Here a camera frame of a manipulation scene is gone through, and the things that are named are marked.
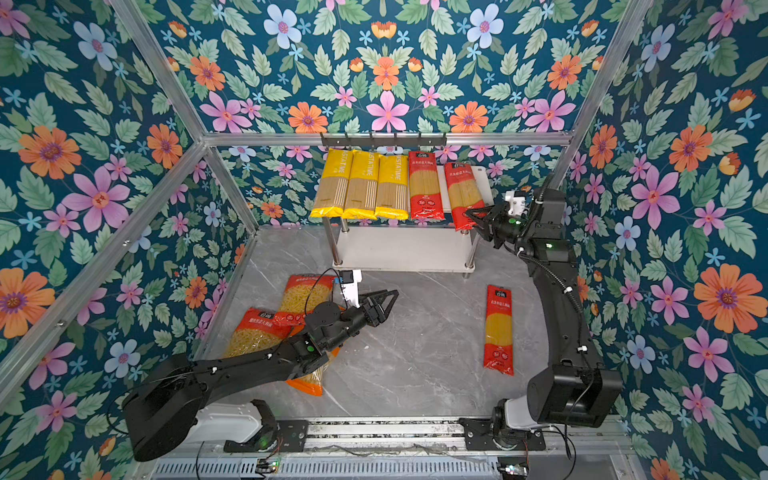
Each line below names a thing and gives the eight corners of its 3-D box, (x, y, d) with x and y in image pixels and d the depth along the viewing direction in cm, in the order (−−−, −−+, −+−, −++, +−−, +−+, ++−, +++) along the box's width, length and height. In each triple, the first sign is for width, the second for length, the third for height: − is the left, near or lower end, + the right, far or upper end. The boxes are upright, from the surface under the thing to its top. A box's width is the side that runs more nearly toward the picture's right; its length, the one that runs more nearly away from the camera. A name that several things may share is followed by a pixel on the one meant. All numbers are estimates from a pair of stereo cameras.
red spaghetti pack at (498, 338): (483, 369, 86) (485, 365, 84) (486, 288, 104) (488, 283, 102) (510, 375, 85) (513, 371, 83) (509, 292, 103) (512, 287, 101)
